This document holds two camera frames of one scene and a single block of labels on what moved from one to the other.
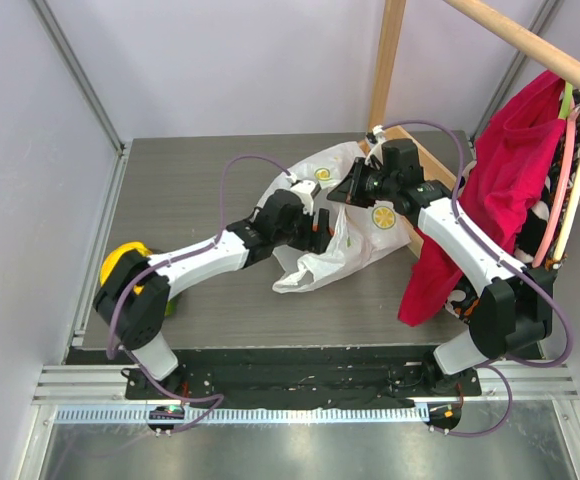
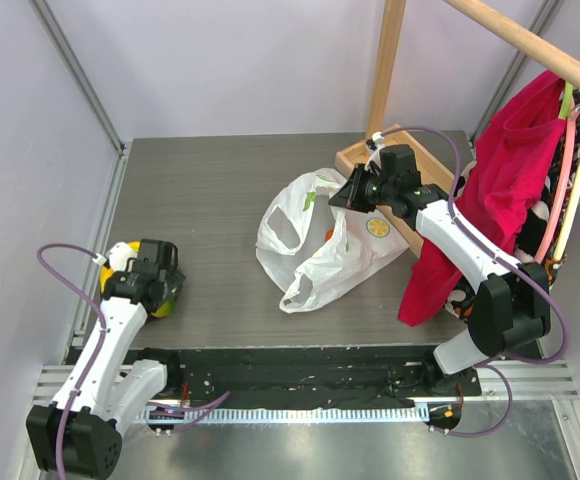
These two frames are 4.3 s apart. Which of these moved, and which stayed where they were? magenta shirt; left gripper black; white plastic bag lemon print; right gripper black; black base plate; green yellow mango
Moved: white plastic bag lemon print; left gripper black
Stayed: black base plate; right gripper black; green yellow mango; magenta shirt
